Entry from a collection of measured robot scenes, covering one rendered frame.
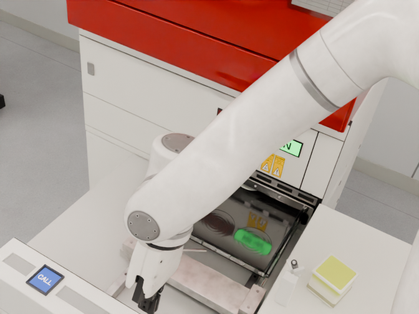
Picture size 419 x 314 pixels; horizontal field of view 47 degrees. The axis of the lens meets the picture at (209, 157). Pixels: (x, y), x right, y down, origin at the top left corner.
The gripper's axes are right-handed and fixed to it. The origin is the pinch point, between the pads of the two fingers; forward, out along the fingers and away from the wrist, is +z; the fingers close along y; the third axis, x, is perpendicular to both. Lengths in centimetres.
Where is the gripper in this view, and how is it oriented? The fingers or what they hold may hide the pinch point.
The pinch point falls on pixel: (149, 301)
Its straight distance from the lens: 87.3
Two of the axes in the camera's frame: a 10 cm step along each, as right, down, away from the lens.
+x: 8.6, 3.9, -3.1
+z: -2.1, 8.5, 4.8
